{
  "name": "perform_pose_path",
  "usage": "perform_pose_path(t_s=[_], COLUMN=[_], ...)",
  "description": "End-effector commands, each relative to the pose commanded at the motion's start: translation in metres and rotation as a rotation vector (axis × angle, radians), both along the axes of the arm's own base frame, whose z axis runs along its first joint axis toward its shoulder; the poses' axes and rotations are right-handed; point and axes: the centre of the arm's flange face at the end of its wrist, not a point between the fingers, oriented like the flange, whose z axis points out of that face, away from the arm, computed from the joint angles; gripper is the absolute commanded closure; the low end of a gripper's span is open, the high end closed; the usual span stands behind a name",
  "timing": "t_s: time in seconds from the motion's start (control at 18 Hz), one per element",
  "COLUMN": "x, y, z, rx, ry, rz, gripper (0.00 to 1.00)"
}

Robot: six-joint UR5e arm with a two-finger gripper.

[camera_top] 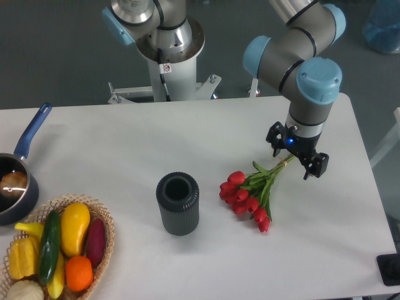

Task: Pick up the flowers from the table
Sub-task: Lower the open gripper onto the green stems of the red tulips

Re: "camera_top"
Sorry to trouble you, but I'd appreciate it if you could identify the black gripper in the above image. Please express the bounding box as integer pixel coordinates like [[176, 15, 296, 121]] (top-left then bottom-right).
[[266, 121, 329, 179]]

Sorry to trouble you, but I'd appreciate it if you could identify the red tulip bouquet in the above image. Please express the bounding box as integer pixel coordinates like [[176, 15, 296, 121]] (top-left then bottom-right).
[[219, 154, 294, 233]]

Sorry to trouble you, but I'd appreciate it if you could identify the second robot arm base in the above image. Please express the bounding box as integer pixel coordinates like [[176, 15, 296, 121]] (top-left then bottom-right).
[[102, 0, 187, 46]]

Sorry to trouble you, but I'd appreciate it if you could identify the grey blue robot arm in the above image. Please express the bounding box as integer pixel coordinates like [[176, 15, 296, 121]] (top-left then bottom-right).
[[242, 1, 346, 179]]

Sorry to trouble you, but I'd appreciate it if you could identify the dark grey ribbed vase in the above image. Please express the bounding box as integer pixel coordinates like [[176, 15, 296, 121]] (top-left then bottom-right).
[[156, 172, 199, 236]]

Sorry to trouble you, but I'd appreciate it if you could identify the black device at edge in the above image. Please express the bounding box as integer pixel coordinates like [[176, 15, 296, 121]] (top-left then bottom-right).
[[376, 253, 399, 286]]

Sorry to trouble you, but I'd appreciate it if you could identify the blue plastic container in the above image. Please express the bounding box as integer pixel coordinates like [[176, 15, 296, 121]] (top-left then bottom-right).
[[362, 0, 399, 54]]

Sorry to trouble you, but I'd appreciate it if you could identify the woven wicker basket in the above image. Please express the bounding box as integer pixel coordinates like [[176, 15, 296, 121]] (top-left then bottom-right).
[[0, 193, 116, 300]]

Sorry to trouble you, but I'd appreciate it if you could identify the purple sweet potato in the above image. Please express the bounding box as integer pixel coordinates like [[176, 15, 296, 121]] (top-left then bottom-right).
[[86, 218, 106, 268]]

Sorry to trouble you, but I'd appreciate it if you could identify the yellow squash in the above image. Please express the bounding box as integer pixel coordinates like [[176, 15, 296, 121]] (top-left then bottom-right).
[[61, 202, 91, 257]]

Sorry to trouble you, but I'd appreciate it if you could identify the orange fruit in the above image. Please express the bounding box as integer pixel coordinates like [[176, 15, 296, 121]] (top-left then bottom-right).
[[66, 256, 94, 292]]

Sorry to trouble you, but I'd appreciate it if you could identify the green cucumber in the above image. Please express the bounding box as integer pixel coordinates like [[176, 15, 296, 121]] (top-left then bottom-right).
[[38, 210, 61, 285]]

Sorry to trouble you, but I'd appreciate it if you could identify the yellow banana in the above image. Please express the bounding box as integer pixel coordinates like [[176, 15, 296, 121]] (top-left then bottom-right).
[[14, 222, 65, 299]]

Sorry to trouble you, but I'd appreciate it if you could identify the brown food in saucepan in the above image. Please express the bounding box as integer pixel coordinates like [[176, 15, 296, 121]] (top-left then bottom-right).
[[1, 171, 28, 198]]

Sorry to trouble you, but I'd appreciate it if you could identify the yellow bell pepper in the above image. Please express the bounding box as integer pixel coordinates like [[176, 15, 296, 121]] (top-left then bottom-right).
[[9, 237, 39, 279]]

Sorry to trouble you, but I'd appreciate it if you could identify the white garlic bulb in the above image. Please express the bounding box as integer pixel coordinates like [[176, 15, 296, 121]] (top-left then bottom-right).
[[6, 280, 44, 300]]

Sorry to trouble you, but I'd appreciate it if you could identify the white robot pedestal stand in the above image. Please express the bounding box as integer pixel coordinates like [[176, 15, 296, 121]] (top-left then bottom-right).
[[108, 16, 222, 104]]

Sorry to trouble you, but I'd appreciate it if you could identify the black cable on pedestal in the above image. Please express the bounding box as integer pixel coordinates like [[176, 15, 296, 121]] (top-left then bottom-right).
[[156, 47, 173, 102]]

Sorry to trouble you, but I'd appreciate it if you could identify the blue handled saucepan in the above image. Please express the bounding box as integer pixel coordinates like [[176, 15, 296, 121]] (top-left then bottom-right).
[[1, 102, 53, 226]]

